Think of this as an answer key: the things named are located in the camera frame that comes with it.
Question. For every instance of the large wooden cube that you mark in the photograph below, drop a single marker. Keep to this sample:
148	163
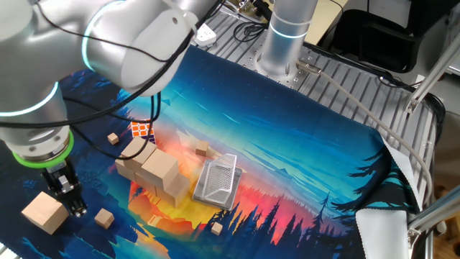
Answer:
145	185
45	214
178	192
160	169
138	151
124	171

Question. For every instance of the white power strip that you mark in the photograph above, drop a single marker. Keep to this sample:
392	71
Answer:
205	35

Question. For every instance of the silver metal mesh holder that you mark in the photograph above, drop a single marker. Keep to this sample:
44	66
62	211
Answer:
217	181

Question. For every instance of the small wooden cube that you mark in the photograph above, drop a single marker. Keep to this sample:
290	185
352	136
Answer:
113	139
216	228
202	147
104	218

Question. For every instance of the colourful forest print cloth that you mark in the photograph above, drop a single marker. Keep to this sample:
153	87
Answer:
287	144

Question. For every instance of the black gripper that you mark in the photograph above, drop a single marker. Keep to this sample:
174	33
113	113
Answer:
57	176

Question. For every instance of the aluminium frame strut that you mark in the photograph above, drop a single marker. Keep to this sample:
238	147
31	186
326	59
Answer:
438	212
431	80

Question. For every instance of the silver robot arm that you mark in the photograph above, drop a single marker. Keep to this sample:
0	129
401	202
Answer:
54	54

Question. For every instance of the black case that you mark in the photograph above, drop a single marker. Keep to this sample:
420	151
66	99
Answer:
377	43

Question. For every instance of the Rubik's cube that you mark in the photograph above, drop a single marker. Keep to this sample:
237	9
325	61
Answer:
142	131

